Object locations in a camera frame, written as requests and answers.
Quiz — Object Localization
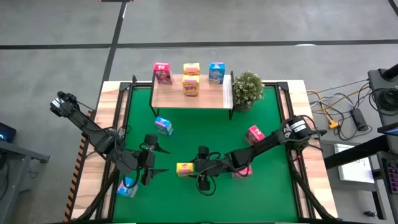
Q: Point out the black power brick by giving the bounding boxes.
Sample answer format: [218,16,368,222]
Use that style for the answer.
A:
[350,108,369,131]

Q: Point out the black device blue light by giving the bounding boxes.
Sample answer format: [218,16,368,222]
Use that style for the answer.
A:
[0,122,17,143]

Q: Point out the grey equipment stand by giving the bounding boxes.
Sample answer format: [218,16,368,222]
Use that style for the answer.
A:
[368,68,398,125]

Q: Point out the laptop with blue screen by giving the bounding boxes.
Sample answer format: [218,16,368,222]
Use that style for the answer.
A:
[377,122,398,138]

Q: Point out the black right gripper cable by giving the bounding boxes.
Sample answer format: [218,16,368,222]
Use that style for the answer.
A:
[195,151,223,197]

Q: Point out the black keyboard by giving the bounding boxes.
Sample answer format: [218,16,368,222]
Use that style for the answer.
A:
[381,157,398,195]

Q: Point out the black beam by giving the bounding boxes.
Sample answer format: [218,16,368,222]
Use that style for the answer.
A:
[323,135,389,170]

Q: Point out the yellow Corn Pops cereal box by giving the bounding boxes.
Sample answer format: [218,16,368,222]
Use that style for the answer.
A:
[182,62,201,76]
[176,162,195,178]
[182,75,200,97]

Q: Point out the yellow black hazard tape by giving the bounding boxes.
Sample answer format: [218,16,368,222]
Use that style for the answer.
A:
[63,135,88,223]

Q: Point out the red Froot Loops cereal box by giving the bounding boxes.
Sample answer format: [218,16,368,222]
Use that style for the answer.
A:
[153,62,174,85]
[244,124,266,146]
[231,166,254,180]

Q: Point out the blue Rice Krispies cereal box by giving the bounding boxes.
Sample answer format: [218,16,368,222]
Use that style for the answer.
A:
[116,176,139,198]
[154,116,174,136]
[208,62,226,85]

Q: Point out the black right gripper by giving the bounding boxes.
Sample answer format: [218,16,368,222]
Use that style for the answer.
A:
[185,145,222,192]

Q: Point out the orange cable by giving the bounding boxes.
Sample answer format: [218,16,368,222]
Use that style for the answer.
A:
[307,89,335,124]

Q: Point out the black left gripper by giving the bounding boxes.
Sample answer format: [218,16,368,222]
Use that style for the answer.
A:
[136,133,172,187]

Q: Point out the green table mat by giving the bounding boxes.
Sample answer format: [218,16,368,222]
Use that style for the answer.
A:
[112,88,299,223]

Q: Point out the black metal table frame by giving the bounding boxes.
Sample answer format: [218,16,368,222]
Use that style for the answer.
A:
[63,74,340,224]

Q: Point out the black cable coil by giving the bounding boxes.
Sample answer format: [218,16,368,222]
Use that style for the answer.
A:
[369,88,398,111]

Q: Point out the grey metal desk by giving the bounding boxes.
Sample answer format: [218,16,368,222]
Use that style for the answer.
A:
[0,139,50,224]

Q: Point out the wooden shelf black legs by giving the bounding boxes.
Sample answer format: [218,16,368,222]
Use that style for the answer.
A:
[149,70,236,121]

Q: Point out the potted plant ribbed pot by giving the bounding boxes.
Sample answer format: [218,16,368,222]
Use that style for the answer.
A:
[232,70,266,113]

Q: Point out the white board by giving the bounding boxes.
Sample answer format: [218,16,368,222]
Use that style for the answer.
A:
[333,143,376,184]

